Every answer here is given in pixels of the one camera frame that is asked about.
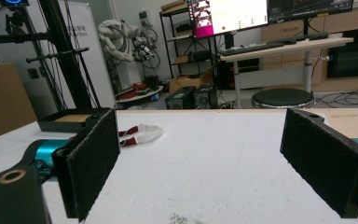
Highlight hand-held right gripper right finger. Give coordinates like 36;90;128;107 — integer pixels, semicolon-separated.
280;107;358;219

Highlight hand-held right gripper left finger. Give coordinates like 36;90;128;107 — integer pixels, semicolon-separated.
51;108;121;223

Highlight black shallow box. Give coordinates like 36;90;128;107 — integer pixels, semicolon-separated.
36;107;112;133

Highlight black round stool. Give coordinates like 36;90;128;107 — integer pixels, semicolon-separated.
251;88;315;109

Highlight round white platform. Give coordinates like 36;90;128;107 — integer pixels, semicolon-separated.
115;85;164;105

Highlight white standing board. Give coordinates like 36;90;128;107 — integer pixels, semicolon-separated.
0;0;117;119

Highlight black metal stand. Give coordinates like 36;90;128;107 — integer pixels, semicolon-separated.
0;0;103;110

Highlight brown cardboard box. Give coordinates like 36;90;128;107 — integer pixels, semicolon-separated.
0;63;38;144

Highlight black computer tower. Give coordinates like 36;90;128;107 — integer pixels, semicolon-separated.
164;86;198;110

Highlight black built-in appliance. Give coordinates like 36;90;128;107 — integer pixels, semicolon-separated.
326;27;358;79

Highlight white cloth-covered robot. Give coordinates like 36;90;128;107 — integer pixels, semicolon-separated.
97;19;161;91

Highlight open cardboard box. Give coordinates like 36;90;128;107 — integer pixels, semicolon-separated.
168;65;216;93

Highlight light wooden desk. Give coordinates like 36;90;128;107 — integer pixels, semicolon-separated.
218;36;354;109

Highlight black keyboard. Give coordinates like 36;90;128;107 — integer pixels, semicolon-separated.
218;42;285;57
268;32;330;45

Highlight grey computer tower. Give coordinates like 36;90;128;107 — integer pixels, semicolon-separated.
193;83;219;109

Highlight black shelf rack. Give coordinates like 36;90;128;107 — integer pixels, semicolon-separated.
159;7;219;79

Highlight wooden cabinet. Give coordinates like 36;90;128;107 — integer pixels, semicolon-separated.
260;3;358;92

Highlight dark computer monitor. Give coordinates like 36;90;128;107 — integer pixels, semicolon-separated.
267;0;354;24

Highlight bright computer monitor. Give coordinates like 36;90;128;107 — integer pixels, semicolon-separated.
187;0;269;40

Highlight black floor cables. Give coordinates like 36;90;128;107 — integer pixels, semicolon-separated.
314;89;358;109

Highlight camera with blue ring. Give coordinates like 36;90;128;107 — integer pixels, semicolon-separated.
0;0;31;7

